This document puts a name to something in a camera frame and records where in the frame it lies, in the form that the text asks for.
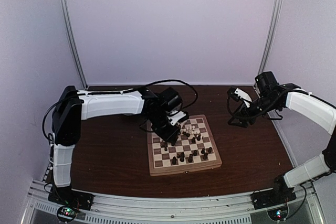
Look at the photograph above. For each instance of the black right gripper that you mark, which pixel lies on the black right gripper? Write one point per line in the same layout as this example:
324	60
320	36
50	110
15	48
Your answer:
243	112

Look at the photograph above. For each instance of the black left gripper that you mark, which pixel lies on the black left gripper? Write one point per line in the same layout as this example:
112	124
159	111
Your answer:
169	136

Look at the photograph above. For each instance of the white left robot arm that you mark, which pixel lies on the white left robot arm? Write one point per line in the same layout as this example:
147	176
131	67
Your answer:
75	106

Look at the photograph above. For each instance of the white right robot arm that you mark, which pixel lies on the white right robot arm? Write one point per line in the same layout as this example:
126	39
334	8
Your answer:
319	111

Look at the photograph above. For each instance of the pile of dark chess pieces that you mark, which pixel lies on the pile of dark chess pieces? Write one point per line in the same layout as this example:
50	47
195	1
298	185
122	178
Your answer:
185	142

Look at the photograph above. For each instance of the wooden chess board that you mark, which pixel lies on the wooden chess board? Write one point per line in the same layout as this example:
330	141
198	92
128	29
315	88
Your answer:
160	162

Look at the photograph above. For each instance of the aluminium frame post right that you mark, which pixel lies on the aluminium frame post right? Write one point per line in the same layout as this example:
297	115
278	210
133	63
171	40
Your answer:
277	6

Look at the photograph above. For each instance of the aluminium frame post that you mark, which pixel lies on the aluminium frame post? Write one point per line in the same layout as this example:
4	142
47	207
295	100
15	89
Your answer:
277	6
72	43

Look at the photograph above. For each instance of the aluminium front rail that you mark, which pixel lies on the aluminium front rail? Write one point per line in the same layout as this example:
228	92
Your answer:
236	208

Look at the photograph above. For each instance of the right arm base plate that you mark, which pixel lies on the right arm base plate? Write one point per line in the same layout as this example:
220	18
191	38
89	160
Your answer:
270	198

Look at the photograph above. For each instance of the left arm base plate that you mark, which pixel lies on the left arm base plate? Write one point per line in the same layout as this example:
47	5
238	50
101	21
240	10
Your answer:
75	200

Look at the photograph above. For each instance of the aluminium frame post left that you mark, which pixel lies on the aluminium frame post left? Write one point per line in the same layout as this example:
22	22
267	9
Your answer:
72	43

